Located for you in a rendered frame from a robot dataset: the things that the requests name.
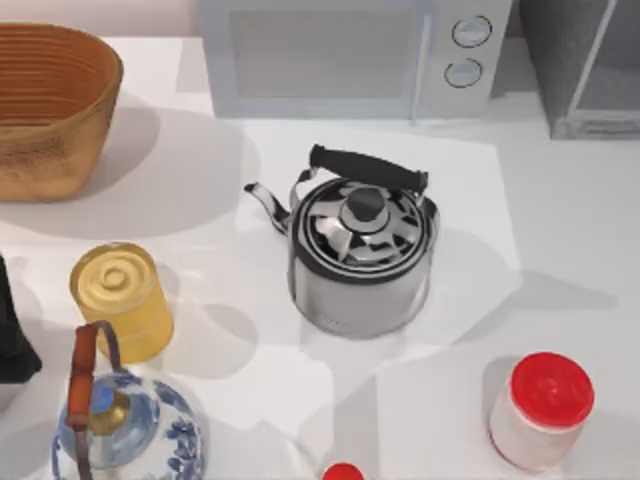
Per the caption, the pale microwave oven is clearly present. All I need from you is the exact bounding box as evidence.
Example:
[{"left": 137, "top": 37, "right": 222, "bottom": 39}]
[{"left": 195, "top": 0, "right": 514, "bottom": 127}]

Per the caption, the yellow can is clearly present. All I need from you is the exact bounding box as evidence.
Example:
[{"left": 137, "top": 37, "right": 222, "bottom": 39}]
[{"left": 69, "top": 242, "right": 176, "bottom": 365}]

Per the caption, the microwave knob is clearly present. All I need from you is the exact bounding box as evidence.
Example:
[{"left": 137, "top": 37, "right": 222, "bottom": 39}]
[
  {"left": 443, "top": 57, "right": 485, "bottom": 90},
  {"left": 451, "top": 14, "right": 494, "bottom": 46}
]

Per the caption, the red round lid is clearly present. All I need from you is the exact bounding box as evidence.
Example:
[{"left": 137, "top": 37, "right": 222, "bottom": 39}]
[{"left": 321, "top": 462, "right": 366, "bottom": 480}]

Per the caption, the blue and white teapot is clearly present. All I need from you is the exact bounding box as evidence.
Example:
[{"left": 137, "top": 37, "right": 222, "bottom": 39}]
[{"left": 51, "top": 320, "right": 207, "bottom": 480}]

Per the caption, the red-lidded white jar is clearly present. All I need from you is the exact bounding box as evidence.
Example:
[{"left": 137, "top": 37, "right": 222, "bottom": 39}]
[{"left": 488, "top": 351, "right": 596, "bottom": 473}]

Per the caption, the brown woven basket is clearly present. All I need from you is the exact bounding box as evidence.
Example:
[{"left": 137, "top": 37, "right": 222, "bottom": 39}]
[{"left": 0, "top": 23, "right": 125, "bottom": 203}]

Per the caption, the silver kettle with black handle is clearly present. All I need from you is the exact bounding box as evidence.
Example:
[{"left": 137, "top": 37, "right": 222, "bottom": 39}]
[{"left": 243, "top": 143, "right": 442, "bottom": 339}]

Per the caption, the microwave door handle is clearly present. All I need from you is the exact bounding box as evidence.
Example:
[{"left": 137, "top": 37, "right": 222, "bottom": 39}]
[{"left": 410, "top": 13, "right": 433, "bottom": 127}]

